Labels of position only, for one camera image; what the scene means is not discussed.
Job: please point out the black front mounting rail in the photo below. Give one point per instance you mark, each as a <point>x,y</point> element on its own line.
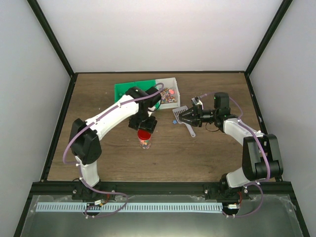
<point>208,190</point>

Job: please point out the light blue slotted cable duct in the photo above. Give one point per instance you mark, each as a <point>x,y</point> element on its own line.
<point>130,207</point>

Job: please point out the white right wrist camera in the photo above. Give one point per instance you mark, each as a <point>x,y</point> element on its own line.
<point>196,101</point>

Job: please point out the clear plastic jar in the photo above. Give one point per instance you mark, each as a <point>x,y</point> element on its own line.
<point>145,144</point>

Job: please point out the black enclosure frame post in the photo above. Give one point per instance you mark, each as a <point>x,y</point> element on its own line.
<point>280,13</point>
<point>39,14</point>

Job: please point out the red round lid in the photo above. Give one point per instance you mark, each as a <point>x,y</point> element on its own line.
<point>143,135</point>

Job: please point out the green bin with star candies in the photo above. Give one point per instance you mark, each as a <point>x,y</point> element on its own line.
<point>121,88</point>

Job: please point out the green bin with square lollipops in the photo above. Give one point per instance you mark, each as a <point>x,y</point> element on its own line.
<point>145,84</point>

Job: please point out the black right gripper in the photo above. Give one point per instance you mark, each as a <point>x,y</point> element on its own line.
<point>196,117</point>

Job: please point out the white bin with swirl lollipops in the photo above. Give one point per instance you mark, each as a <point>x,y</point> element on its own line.
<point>170,95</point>

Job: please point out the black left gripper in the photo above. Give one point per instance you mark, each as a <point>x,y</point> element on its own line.
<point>148,127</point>

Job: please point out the black enclosure frame post left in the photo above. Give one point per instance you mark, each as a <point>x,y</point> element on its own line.
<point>39,14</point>

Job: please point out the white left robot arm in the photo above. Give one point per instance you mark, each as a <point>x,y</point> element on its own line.
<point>85,138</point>

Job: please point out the black enclosure frame post right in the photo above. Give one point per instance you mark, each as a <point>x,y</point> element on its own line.
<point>280,13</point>

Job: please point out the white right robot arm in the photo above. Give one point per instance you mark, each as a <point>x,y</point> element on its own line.
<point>261,157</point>

